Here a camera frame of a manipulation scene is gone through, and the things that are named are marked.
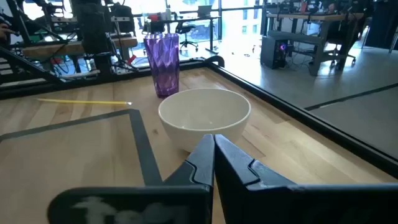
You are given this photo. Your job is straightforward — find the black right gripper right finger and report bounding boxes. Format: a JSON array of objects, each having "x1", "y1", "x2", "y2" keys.
[{"x1": 214, "y1": 134, "x2": 398, "y2": 224}]

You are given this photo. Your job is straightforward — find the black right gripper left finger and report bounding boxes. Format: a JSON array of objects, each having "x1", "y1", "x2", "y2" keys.
[{"x1": 46, "y1": 133, "x2": 216, "y2": 224}]

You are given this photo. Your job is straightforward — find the purple faceted plastic cup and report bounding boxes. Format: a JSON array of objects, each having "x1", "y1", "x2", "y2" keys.
[{"x1": 142, "y1": 32, "x2": 180, "y2": 99}]

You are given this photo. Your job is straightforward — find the white ceramic bowl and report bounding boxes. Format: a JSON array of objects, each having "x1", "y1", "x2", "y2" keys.
[{"x1": 157, "y1": 87, "x2": 252, "y2": 153}]

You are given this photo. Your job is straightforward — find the black computer tower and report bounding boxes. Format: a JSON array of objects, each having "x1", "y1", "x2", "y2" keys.
[{"x1": 260, "y1": 35, "x2": 289, "y2": 70}]

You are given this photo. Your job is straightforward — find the black office chair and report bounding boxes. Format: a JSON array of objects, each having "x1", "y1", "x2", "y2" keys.
[{"x1": 175, "y1": 23, "x2": 200, "y2": 53}]

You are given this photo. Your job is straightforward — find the black office desk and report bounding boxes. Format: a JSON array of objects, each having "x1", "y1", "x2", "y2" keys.
[{"x1": 139, "y1": 14, "x2": 222, "y2": 55}]

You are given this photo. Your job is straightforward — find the laptop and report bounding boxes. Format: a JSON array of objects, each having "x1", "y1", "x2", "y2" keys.
[{"x1": 197, "y1": 4, "x2": 214, "y2": 18}]

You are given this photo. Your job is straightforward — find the wooden workbench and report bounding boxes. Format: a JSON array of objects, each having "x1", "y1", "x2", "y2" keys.
[
  {"x1": 266, "y1": 11, "x2": 365, "y2": 77},
  {"x1": 21, "y1": 35, "x2": 139, "y2": 62}
]

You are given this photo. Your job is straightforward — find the black metal table frame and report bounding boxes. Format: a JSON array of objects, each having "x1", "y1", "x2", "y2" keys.
[{"x1": 0, "y1": 46, "x2": 398, "y2": 180}]

